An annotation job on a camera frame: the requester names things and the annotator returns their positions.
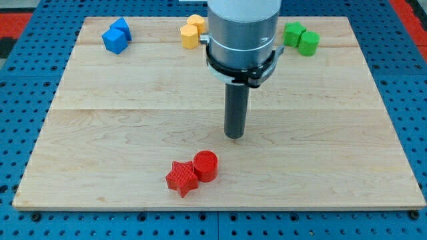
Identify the green star block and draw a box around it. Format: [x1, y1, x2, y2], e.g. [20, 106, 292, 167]
[283, 21, 306, 47]

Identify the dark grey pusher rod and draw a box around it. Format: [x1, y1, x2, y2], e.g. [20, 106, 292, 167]
[224, 84, 250, 139]

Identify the yellow hexagon block front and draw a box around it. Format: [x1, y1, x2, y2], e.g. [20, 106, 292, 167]
[179, 25, 199, 49]

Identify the blue cube block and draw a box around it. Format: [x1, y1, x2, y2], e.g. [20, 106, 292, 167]
[101, 28, 128, 54]

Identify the green cylinder block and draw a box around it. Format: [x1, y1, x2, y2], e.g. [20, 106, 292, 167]
[298, 31, 320, 57]

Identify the yellow block rear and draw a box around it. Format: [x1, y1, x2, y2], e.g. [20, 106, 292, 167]
[186, 14, 207, 35]

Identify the red cylinder block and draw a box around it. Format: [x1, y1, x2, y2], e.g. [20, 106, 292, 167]
[193, 150, 218, 183]

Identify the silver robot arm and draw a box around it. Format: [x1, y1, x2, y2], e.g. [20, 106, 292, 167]
[202, 0, 284, 88]

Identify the red star block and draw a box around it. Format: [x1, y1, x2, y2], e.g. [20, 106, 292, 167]
[165, 161, 198, 198]

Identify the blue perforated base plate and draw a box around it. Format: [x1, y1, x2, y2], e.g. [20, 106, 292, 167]
[1, 1, 426, 239]

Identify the blue wedge block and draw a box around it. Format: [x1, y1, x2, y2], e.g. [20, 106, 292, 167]
[109, 17, 132, 41]

